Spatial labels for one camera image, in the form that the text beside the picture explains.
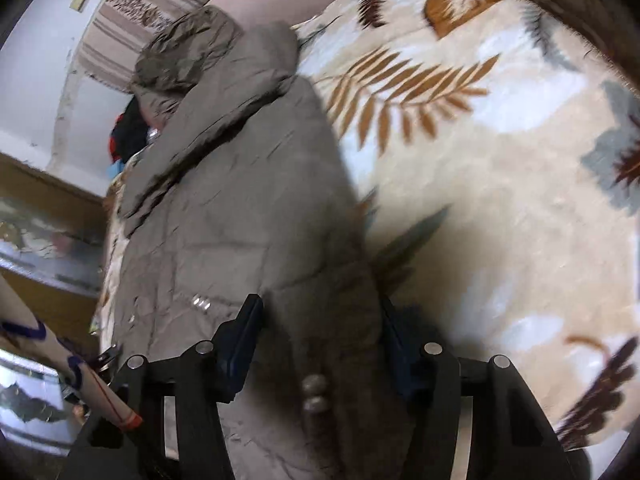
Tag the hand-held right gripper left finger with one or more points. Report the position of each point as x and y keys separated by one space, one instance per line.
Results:
x=239 y=345

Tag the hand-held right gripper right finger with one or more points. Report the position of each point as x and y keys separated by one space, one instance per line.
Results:
x=403 y=360

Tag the grey-brown padded jacket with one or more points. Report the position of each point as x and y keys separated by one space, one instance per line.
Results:
x=240 y=220

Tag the pile of dark clothes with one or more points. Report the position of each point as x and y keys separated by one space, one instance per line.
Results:
x=127 y=135

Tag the rolled white printed paper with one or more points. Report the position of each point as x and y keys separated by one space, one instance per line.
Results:
x=65 y=360

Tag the leaf print fleece blanket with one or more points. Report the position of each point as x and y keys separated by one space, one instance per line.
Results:
x=480 y=200

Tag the wooden cabinet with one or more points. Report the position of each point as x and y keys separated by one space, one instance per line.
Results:
x=47 y=260

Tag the striped brown patterned curtain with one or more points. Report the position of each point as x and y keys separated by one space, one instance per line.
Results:
x=145 y=15

